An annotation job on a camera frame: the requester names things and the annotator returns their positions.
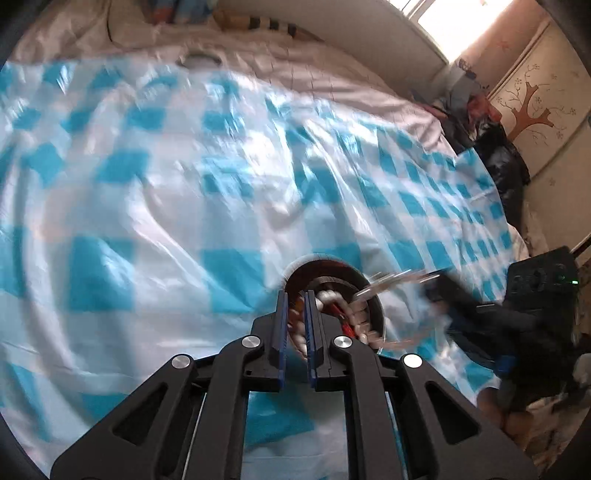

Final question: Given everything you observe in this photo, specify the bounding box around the striped cloth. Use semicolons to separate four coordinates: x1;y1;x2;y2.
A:
216;10;326;44

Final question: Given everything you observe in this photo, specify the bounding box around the blue printed pillow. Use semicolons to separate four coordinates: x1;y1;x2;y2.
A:
151;0;219;25

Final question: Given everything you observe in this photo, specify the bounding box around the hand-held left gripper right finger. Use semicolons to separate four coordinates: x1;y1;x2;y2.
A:
304;291;539;480

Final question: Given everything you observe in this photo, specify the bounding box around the small round lid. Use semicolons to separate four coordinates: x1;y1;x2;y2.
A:
181;52;223;69

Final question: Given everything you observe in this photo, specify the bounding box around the round metal tin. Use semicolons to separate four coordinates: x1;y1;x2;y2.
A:
283;260;387;357

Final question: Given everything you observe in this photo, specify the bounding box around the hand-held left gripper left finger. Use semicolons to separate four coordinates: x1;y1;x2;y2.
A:
51;291;290;480

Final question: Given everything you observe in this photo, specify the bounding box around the blue white checkered plastic sheet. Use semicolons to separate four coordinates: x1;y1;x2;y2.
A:
0;55;520;480

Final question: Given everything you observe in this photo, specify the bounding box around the bright window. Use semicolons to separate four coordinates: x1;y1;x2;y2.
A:
406;0;515;63

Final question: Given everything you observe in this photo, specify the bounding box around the red string bracelet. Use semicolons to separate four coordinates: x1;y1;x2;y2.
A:
330;298;358;335

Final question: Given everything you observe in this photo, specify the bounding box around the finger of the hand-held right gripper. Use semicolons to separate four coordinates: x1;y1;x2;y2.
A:
424;270;511;326
445;314;517;377

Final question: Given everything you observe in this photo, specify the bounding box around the wardrobe with tree print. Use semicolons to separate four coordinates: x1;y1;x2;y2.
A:
487;23;591;178

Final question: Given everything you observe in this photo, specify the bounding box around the white pearl bracelet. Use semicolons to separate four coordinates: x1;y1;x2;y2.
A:
290;290;377;358

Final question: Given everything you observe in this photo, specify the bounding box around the dark clothes pile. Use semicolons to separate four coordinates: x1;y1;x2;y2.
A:
441;69;533;227

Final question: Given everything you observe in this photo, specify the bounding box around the person's right hand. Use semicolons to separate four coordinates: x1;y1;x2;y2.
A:
477;387;537;450

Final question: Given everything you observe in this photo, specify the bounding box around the clear round lid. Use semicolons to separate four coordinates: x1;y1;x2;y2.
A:
355;270;446;354

